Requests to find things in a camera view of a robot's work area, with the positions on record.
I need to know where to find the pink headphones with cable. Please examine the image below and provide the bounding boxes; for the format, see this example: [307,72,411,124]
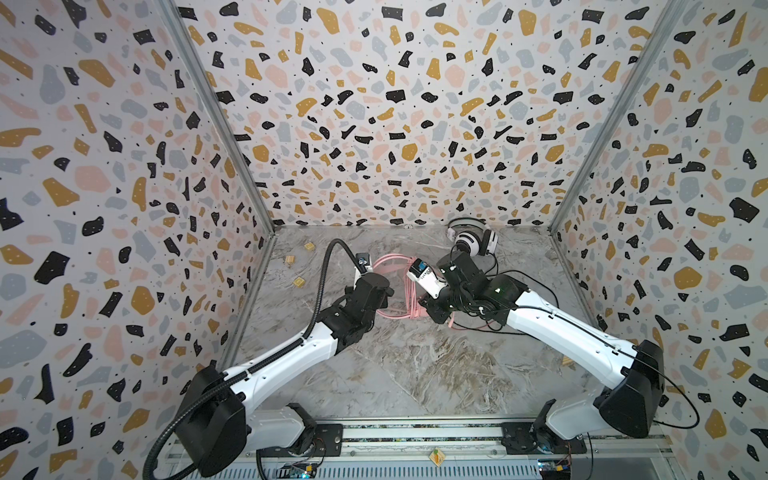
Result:
[373,253,438,320]

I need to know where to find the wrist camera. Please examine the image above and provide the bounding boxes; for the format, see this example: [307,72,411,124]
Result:
[407,258,447,299]
[355,253,373,275]

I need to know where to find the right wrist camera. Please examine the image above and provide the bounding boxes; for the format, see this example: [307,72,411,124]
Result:
[407,258,447,299]

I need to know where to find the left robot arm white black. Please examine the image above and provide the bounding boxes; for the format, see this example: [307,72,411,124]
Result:
[173,273,393,478]

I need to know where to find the left arm corrugated cable conduit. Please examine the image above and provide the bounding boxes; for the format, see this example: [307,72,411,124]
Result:
[142,238,364,480]

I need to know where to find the white black headphones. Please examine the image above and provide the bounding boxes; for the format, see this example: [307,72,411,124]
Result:
[447,217,499,257]

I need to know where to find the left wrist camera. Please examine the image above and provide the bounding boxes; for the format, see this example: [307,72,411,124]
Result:
[355,253,373,275]

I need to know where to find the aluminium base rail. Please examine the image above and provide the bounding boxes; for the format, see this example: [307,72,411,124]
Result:
[216,417,685,479]

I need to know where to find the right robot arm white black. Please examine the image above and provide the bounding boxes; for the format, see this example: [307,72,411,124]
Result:
[407,252,665,454]

